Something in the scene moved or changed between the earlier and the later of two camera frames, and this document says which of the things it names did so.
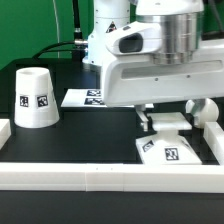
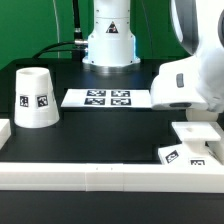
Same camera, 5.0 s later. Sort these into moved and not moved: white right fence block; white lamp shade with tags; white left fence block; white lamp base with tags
Moved: white lamp base with tags
Not moved: white lamp shade with tags; white left fence block; white right fence block
